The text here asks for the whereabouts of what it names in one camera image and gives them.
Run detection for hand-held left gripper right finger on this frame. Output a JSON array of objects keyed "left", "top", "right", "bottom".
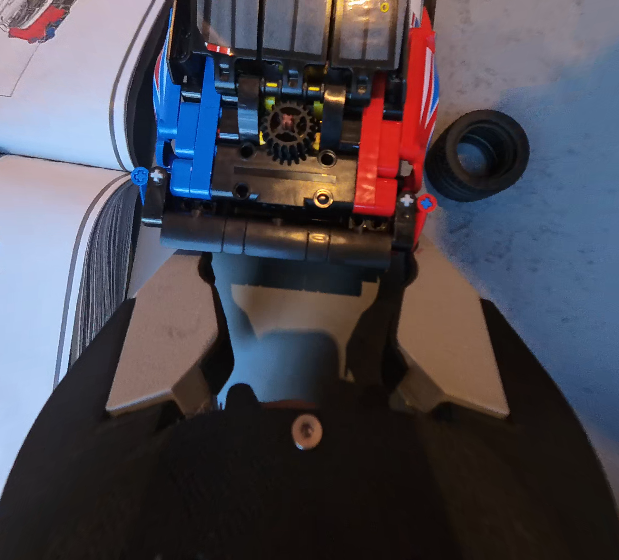
[{"left": 346, "top": 238, "right": 511, "bottom": 419}]

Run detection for toy brick race car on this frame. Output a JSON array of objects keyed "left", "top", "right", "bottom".
[{"left": 140, "top": 0, "right": 443, "bottom": 277}]

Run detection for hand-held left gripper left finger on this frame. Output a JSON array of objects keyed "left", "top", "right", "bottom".
[{"left": 105, "top": 250, "right": 236, "bottom": 419}]

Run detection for small black rubber tyre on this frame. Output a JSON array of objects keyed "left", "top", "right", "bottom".
[{"left": 425, "top": 109, "right": 531, "bottom": 203}]

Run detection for instruction booklet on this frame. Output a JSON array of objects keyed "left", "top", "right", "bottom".
[{"left": 0, "top": 0, "right": 194, "bottom": 391}]

